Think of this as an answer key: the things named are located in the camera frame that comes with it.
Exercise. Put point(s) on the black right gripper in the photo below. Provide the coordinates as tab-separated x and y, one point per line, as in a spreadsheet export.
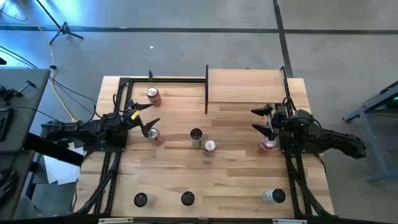
283	119

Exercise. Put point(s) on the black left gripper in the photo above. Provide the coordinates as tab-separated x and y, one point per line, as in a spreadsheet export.
129	119

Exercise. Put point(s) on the red Fanta can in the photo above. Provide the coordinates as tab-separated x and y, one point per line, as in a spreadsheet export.
265	147
154	99

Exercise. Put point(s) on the red Coca-Cola can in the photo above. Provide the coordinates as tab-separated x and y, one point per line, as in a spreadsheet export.
157	140

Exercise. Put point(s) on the white Celsius can orange print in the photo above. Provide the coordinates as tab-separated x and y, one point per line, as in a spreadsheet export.
196	134

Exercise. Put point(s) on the Star Wars Coca-Cola can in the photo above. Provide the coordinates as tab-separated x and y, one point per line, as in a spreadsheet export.
210	145

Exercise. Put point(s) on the white Celsius Arctic Vibe can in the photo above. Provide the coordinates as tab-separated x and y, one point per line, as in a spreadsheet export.
273	196
187	198

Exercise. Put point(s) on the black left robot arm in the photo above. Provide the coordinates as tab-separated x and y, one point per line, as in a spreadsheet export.
77	129

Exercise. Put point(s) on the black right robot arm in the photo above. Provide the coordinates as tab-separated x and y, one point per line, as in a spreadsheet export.
335	140

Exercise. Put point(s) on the wooden shelf black metal legs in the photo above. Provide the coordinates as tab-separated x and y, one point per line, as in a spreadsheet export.
245	85

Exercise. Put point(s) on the yellow tape tag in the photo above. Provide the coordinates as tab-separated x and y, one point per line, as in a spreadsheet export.
135	115

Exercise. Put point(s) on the black-topped white can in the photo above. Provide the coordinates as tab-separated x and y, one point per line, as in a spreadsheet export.
140	199

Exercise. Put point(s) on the black metal beam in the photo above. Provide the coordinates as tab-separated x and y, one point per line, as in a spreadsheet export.
49	148

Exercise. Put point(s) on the white paper sheet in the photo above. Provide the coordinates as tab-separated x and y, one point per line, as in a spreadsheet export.
59	171

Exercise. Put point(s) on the grey-blue metal stand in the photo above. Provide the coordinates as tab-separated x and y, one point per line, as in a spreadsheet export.
372	140

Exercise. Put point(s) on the grey desk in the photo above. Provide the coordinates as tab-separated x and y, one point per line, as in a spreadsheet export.
28	118
15	161

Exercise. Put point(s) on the black tripod stand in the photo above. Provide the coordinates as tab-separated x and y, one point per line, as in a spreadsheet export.
63	29

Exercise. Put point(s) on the black clamp tool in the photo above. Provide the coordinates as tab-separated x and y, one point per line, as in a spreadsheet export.
9	92

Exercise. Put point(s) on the black keyboard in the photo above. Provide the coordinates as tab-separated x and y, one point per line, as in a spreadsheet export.
4	124

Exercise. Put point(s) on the black aluminium table frame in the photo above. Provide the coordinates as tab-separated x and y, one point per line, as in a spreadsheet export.
161	80

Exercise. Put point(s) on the silver metal bracket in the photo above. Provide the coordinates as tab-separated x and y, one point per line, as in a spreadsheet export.
115	220
289	221

